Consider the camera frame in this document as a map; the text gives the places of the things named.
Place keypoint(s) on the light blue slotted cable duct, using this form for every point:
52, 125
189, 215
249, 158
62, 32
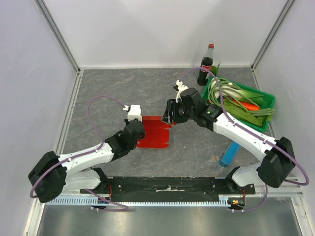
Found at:
94, 201

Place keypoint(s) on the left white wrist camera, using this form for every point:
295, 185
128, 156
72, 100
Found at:
133, 112

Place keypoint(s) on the blue rectangular box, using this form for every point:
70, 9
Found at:
229, 154

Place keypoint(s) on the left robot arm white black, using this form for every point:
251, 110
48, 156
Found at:
54, 174

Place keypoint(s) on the leek with green leaves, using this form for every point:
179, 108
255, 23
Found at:
234, 91

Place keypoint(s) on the red paper box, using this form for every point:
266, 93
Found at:
157, 133

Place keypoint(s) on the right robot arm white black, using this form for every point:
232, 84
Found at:
275, 156

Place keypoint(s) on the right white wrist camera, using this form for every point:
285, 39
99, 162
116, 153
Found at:
179, 88

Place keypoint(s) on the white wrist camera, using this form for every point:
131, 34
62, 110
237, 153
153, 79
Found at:
179, 88
133, 112

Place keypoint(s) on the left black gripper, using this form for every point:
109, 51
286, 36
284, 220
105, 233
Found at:
127, 121

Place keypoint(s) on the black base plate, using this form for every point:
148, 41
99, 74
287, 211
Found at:
171, 189

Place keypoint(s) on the green plastic crate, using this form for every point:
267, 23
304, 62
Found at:
253, 123

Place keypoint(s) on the orange carrot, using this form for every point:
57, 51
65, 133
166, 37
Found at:
248, 106

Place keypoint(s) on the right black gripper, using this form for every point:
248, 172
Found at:
173, 111

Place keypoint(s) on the cola glass bottle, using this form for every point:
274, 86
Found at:
206, 64

